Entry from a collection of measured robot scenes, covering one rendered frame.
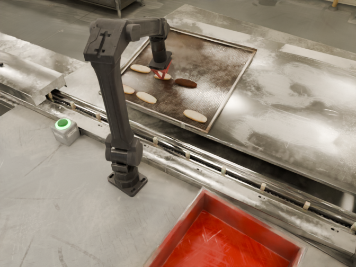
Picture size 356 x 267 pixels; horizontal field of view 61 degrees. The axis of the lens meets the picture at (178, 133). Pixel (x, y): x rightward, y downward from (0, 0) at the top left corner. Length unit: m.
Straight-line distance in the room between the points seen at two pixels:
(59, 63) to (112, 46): 1.02
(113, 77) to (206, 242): 0.54
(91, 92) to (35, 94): 0.24
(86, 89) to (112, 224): 0.72
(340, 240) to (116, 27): 0.83
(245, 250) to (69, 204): 0.57
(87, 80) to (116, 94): 0.76
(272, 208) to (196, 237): 0.25
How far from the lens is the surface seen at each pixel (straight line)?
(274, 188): 1.05
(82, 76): 1.58
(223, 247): 0.95
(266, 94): 1.25
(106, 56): 0.72
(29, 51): 1.91
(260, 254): 0.96
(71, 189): 1.11
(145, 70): 1.36
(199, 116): 1.14
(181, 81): 1.28
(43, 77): 1.46
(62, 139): 1.23
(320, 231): 1.00
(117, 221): 1.00
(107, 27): 0.78
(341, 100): 1.29
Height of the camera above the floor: 1.69
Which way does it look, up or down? 46 degrees down
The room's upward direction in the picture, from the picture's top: 1 degrees counter-clockwise
